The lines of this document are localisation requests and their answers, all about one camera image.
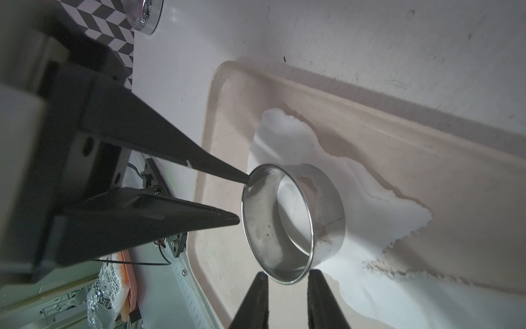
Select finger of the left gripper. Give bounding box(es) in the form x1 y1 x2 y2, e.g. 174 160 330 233
81 76 249 184
53 188 240 267

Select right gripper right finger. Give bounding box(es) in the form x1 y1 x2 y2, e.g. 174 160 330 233
308 270 351 329

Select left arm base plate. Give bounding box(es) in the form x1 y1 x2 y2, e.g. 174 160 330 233
141 158 189 259

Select beige plastic tray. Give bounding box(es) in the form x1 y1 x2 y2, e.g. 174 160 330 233
203 62 525 328

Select white dough ball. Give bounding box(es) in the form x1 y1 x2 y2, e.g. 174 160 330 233
247 108 525 328

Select orange storage bin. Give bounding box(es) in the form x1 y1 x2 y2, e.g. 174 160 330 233
119 263 138 322

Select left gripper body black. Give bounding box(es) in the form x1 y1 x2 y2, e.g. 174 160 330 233
0 24 132 285

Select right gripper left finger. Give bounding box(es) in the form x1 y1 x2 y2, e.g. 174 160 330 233
230 271 269 329

